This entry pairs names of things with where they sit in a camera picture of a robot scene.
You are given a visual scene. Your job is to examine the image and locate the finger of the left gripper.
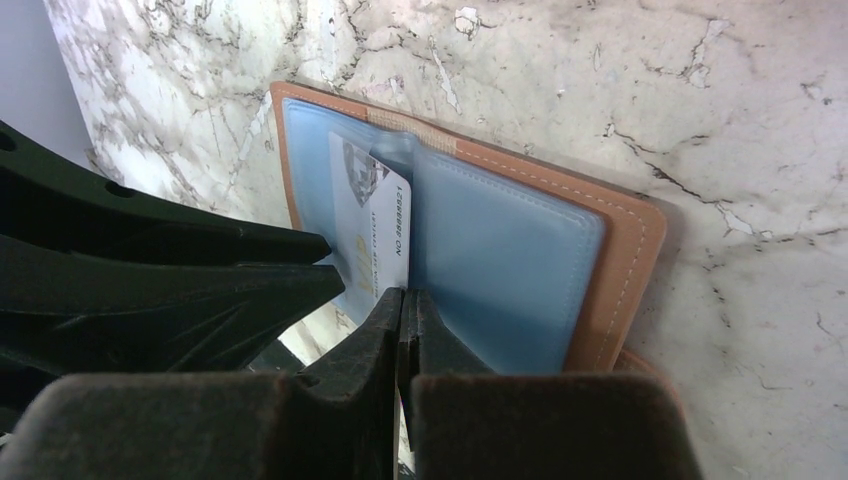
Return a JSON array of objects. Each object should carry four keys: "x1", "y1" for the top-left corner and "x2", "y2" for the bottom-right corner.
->
[
  {"x1": 1, "y1": 123, "x2": 330, "y2": 265},
  {"x1": 1, "y1": 237, "x2": 343, "y2": 375}
]

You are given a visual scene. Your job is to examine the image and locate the silver card with emblem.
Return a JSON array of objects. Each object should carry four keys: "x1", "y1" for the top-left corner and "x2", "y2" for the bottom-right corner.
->
[{"x1": 328, "y1": 132, "x2": 412, "y2": 324}]

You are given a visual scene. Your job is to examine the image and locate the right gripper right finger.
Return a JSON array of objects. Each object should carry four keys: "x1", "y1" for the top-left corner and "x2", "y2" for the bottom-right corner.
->
[{"x1": 399, "y1": 289, "x2": 702, "y2": 479}]

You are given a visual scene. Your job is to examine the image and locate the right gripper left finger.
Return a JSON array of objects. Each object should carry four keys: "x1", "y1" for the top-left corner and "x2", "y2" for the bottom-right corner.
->
[{"x1": 1, "y1": 288, "x2": 403, "y2": 479}]

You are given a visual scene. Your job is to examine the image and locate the tan leather card holder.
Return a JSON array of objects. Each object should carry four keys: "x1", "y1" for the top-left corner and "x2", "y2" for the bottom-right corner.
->
[{"x1": 270, "y1": 81, "x2": 667, "y2": 375}]

